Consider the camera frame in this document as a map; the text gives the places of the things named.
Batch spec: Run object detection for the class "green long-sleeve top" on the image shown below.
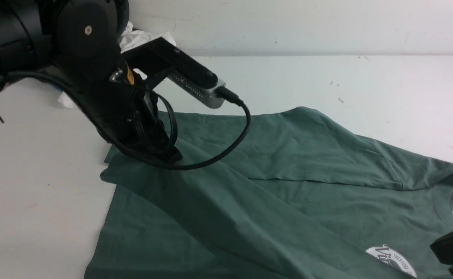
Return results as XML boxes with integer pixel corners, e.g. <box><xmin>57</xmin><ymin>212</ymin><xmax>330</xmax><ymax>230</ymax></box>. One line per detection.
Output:
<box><xmin>84</xmin><ymin>107</ymin><xmax>453</xmax><ymax>279</ymax></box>

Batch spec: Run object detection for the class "black left camera cable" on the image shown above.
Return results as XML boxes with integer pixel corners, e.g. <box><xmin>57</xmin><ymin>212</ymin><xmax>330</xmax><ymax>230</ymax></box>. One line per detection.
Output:
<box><xmin>106</xmin><ymin>87</ymin><xmax>251</xmax><ymax>171</ymax></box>

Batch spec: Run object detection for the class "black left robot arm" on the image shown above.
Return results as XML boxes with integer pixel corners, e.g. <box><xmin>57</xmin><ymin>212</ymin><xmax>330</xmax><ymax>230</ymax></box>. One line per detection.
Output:
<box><xmin>0</xmin><ymin>0</ymin><xmax>182</xmax><ymax>168</ymax></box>

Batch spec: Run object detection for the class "white crumpled garment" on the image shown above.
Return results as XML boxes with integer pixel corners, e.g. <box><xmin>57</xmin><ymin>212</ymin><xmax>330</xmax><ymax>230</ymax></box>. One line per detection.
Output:
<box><xmin>57</xmin><ymin>22</ymin><xmax>177</xmax><ymax>109</ymax></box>

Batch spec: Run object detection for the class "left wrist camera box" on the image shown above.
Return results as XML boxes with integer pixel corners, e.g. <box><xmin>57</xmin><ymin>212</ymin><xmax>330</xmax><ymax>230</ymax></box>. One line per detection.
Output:
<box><xmin>122</xmin><ymin>37</ymin><xmax>225</xmax><ymax>109</ymax></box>

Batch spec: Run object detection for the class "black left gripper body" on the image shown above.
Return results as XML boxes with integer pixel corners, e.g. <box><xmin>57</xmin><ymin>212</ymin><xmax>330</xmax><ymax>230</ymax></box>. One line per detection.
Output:
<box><xmin>95</xmin><ymin>78</ymin><xmax>182</xmax><ymax>165</ymax></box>

